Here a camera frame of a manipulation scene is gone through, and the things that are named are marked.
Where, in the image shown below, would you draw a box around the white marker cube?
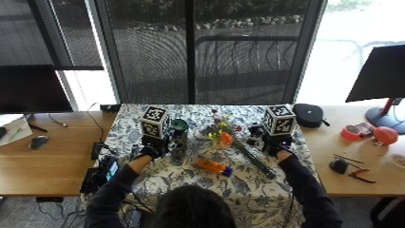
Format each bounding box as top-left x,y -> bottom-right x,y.
262,104 -> 299,137
139,105 -> 172,141

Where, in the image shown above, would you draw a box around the red handled pliers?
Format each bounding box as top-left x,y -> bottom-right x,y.
347,168 -> 379,185

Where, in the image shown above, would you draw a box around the black computer mouse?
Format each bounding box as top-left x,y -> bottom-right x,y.
28,135 -> 51,151

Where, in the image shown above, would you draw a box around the black cable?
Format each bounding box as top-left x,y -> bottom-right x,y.
87,102 -> 108,145

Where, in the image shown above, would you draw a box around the black pen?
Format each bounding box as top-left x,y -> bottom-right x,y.
27,122 -> 50,134

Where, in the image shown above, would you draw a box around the black metal rack outdoors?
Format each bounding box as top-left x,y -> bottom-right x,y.
195,34 -> 300,96

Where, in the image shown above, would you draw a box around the orange bottle with purple cap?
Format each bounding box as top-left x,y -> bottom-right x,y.
195,157 -> 235,178

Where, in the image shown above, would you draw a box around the black zip pouch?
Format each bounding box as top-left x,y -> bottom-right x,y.
291,103 -> 332,129

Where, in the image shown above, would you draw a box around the blue floral tablecloth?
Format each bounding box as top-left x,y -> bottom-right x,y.
90,104 -> 319,228

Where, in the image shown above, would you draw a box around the small black round object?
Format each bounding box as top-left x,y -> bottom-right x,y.
328,158 -> 349,176

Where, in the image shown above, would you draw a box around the person's left hand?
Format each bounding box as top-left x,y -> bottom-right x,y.
138,134 -> 182,162

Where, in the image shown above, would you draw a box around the small black box device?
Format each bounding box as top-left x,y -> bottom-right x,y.
99,103 -> 123,114

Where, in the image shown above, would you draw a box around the dark chair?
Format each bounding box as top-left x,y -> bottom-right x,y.
368,196 -> 405,228

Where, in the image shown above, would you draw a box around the flat black device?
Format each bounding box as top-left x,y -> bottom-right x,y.
79,166 -> 104,195

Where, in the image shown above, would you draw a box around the red tape roll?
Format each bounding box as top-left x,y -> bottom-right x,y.
340,124 -> 365,142

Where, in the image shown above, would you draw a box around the bunch of mixed flowers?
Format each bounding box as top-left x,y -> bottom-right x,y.
206,108 -> 279,181

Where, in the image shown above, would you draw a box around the phone with lit screen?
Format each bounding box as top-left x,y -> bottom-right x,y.
104,161 -> 122,182

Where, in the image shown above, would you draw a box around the black computer monitor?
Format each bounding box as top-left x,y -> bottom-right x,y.
0,65 -> 76,115

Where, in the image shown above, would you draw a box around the thin dark stick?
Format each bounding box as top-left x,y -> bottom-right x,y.
332,153 -> 368,165

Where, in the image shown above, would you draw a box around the white tape roll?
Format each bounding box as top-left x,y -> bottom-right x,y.
389,153 -> 405,169

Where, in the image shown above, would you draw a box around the person's right hand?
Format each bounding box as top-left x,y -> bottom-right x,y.
247,122 -> 296,158

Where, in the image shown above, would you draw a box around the black monitor with red stand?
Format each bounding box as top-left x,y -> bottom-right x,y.
344,44 -> 405,135

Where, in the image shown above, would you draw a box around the glass vase with green rim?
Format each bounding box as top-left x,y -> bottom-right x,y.
168,118 -> 191,166

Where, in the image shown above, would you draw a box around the black adapter block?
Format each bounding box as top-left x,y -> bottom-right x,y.
90,142 -> 112,162

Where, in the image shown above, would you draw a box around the dark window blind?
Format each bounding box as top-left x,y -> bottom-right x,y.
0,0 -> 106,71

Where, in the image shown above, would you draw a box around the white paper sheets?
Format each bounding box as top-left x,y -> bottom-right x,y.
0,114 -> 35,147

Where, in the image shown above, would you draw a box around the the person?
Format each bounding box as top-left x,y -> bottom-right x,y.
87,134 -> 344,228

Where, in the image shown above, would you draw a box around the black power strip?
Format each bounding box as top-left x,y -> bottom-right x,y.
35,196 -> 64,203

